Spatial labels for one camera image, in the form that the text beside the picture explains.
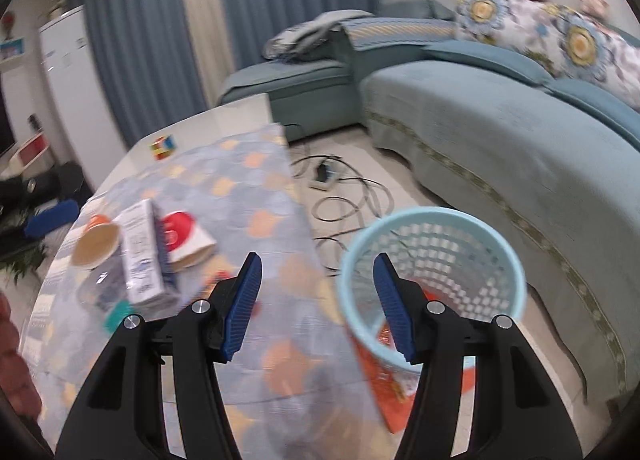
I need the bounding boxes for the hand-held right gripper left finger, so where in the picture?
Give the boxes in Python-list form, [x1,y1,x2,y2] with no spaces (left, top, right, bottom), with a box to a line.
[54,252,263,460]

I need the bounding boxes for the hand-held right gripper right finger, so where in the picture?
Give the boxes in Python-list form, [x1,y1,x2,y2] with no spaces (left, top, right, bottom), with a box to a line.
[373,252,585,460]

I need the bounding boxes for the red and white paper cup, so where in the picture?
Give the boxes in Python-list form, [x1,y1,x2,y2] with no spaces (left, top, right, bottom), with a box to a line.
[160,211,218,273]

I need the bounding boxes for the light blue mesh wastebasket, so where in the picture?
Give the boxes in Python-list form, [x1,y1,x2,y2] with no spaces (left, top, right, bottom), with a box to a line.
[336,206,528,375]

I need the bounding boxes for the white milk carton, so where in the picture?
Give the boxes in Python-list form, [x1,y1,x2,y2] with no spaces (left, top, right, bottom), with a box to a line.
[120,199,181,313]

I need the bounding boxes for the brown paper cup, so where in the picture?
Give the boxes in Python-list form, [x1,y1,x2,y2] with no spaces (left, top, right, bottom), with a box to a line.
[71,215,122,270]

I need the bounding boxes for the patterned grey tablecloth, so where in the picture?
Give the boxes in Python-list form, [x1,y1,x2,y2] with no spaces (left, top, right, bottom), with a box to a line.
[20,124,391,460]

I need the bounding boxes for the orange cardboard box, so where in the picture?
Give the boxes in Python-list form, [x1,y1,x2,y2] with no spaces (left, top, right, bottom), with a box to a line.
[350,320,476,433]

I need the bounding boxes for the white power strip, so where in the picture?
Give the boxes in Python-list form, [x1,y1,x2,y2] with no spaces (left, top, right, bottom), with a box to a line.
[309,163,342,190]

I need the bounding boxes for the clear plastic bottle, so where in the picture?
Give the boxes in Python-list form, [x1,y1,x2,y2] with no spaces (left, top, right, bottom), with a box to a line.
[75,265,132,331]

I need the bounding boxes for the colourful puzzle cube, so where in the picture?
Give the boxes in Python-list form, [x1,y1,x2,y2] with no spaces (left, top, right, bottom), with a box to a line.
[150,136,178,160]

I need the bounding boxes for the teal sofa cover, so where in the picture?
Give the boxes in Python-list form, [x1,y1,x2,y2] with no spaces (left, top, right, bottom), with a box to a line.
[359,61,640,406]

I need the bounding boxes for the blue bag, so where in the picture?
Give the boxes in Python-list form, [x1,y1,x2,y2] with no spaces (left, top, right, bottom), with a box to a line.
[25,199,81,241]

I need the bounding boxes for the teal sofa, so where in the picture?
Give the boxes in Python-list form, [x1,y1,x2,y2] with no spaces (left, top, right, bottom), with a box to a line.
[218,0,640,406]

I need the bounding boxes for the black bag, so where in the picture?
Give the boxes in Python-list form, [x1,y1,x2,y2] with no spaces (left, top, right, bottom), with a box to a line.
[0,162,87,213]

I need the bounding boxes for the green plant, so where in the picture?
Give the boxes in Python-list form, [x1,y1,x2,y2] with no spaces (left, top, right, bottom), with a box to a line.
[0,210,47,283]

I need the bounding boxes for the red upholstered chair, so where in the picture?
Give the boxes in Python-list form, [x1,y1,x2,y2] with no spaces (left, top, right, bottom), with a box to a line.
[0,292,44,422]

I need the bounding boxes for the white and red shelf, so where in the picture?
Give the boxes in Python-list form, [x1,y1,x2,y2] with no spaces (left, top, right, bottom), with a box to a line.
[0,132,54,177]

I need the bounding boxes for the white refrigerator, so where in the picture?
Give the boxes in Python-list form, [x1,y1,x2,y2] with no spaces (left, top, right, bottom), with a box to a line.
[39,5,129,191]

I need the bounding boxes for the folded grey blanket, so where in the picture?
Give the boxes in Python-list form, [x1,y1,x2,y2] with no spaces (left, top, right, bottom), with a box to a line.
[263,10,376,60]

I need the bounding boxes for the striped teal armrest throw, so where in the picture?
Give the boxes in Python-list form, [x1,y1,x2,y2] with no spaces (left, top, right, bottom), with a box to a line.
[340,16,458,52]

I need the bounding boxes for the cream curtain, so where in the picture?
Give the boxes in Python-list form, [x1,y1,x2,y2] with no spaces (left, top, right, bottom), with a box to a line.
[175,0,237,77]

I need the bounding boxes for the floral cushion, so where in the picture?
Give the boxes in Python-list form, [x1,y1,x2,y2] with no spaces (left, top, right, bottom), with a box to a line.
[455,0,563,53]
[525,2,640,98]

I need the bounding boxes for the black cable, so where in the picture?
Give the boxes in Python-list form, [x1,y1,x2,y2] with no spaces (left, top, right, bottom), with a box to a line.
[289,154,397,272]

